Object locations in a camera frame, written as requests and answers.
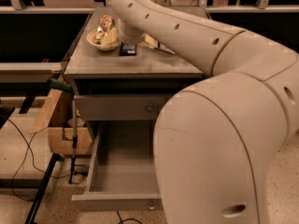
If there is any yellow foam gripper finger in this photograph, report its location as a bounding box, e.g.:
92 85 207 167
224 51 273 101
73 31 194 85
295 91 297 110
139 35 156 49
101 28 119 49

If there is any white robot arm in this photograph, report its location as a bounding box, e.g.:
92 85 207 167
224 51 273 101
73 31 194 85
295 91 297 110
111 0 299 224

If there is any grey drawer cabinet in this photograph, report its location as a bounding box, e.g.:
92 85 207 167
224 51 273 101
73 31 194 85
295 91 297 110
64 6 216 212

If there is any closed grey top drawer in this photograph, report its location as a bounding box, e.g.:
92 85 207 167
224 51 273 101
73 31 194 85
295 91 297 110
75 94 169 121

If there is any open grey middle drawer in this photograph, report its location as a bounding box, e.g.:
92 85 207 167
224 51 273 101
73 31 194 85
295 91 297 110
72 120 163 212

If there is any clear plastic water bottle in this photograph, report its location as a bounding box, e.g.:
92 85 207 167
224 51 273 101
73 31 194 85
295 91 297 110
154 41 175 55

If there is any crushed gold can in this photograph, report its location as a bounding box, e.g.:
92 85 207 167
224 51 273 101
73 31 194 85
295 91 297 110
94 15 115 45

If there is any beige bowl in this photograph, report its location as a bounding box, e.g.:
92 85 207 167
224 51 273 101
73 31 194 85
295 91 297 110
86 29 120 51

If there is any cardboard box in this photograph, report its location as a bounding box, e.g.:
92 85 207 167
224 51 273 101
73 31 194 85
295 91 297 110
30 88 93 156

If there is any black metal stand leg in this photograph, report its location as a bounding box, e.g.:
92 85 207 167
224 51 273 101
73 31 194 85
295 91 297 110
24 153 61 224

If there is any green handled pole tool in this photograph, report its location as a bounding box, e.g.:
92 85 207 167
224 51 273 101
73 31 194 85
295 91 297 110
47 77 79 185

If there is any metal railing frame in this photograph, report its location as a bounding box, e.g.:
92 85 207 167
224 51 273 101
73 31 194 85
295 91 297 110
0 0 299 84

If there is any black floor cable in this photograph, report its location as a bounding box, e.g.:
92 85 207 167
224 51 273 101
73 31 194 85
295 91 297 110
7 119 73 203

